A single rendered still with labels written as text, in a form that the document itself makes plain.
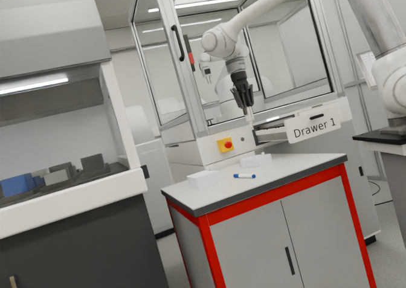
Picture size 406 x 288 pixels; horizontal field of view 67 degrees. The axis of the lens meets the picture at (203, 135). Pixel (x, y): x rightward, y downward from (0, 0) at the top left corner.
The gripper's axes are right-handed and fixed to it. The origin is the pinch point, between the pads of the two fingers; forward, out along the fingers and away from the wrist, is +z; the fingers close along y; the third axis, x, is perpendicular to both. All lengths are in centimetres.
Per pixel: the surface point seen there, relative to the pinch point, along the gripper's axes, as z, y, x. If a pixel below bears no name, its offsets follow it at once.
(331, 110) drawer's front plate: 8.7, 33.2, -20.4
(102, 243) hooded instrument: 36, -72, 26
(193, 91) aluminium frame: -19.2, -8.1, 27.3
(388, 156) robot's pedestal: 31, 25, -45
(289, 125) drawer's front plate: 9.8, 9.3, -13.5
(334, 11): -78, 208, 62
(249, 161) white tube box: 21.0, -6.8, 0.5
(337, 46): -44, 210, 69
